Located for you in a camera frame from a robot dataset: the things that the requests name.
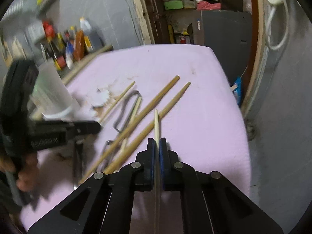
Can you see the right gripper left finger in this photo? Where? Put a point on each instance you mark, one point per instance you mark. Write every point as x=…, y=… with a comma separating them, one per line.
x=103, y=203

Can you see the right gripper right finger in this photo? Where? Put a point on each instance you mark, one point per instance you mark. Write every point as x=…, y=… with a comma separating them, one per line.
x=210, y=203

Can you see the white utensil holder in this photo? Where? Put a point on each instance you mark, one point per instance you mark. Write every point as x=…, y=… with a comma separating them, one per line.
x=51, y=96

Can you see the long brown chopstick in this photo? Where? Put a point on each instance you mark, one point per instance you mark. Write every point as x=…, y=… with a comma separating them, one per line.
x=130, y=149
x=131, y=127

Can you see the pale chopstick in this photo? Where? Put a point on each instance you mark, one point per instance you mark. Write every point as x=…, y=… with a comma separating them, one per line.
x=156, y=174

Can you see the left hand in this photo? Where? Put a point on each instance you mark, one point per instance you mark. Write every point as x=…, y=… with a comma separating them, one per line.
x=26, y=181

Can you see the brown sauce bottle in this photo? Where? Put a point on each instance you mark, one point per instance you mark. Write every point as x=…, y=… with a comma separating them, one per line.
x=79, y=46

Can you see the short light chopstick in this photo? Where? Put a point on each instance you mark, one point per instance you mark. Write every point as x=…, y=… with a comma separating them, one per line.
x=133, y=115

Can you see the thin light chopstick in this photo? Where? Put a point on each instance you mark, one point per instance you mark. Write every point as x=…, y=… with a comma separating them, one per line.
x=117, y=100

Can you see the blue snack bag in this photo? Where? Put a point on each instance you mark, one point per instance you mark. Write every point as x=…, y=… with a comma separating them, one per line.
x=237, y=90

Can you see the large oil bottle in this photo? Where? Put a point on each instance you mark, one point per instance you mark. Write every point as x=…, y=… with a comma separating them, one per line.
x=86, y=28

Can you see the grey refrigerator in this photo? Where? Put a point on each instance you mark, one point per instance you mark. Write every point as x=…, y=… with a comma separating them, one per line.
x=229, y=35

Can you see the green box on shelf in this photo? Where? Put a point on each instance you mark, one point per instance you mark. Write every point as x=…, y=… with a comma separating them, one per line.
x=173, y=5

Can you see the pink cloth on fridge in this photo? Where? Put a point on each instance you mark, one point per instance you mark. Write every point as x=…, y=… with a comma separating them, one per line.
x=207, y=6

